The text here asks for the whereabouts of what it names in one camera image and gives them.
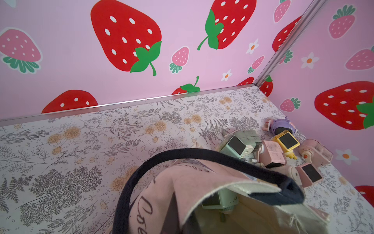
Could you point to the mint green pencil sharpener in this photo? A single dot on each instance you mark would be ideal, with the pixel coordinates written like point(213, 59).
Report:
point(232, 146)

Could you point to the grey green pencil sharpener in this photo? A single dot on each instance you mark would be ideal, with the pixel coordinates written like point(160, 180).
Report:
point(249, 137)

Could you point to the cream canvas tote bag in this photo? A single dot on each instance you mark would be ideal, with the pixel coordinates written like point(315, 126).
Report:
point(199, 191)

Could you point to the purple pencil sharpener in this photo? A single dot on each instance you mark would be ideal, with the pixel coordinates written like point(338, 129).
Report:
point(277, 126)

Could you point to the pale green pencil sharpener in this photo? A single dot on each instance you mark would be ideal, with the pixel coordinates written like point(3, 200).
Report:
point(223, 200)

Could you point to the pink pencil sharpener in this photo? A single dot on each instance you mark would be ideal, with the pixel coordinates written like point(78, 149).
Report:
point(271, 155)
point(315, 153)
point(309, 174)

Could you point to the yellow pencil sharpener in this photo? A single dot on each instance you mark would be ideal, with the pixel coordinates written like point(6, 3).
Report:
point(287, 143)

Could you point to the tan pencil sharpener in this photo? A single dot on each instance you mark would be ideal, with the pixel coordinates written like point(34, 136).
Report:
point(289, 171)

